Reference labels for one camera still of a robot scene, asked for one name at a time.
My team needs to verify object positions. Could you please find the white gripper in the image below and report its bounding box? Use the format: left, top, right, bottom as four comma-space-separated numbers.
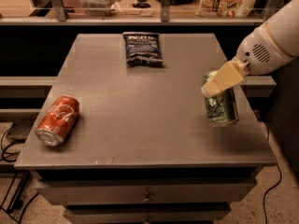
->
201, 23, 294, 98

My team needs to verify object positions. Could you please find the green soda can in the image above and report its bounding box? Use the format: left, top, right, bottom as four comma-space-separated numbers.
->
201, 70, 240, 128

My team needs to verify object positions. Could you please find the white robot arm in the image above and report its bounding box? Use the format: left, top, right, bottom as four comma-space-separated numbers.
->
201, 0, 299, 97

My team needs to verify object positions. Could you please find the red Coca-Cola can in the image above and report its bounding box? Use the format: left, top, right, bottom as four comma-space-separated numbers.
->
36, 95, 79, 147

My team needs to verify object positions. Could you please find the colourful snack bag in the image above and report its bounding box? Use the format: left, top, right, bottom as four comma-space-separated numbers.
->
195, 0, 256, 18

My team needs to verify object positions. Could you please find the blue chip bag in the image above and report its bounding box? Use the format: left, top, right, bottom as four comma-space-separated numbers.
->
122, 32, 164, 64

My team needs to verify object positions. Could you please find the grey drawer cabinet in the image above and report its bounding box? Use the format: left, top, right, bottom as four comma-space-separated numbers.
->
16, 34, 276, 224

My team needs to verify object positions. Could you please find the clear plastic container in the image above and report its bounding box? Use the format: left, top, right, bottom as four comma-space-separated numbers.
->
80, 0, 118, 16

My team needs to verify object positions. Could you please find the metal drawer knob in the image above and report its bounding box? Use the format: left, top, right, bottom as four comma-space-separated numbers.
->
143, 195, 152, 203

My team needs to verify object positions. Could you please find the dark power adapter box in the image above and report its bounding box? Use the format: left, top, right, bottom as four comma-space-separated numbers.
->
6, 119, 34, 142

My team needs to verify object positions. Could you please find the black floor cable right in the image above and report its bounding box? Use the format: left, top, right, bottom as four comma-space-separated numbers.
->
262, 163, 283, 224

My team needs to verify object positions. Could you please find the grey metal shelf rail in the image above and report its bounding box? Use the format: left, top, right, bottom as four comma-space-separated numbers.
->
0, 0, 291, 26

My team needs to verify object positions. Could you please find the black cables left floor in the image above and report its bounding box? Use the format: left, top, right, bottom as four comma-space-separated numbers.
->
0, 114, 40, 224

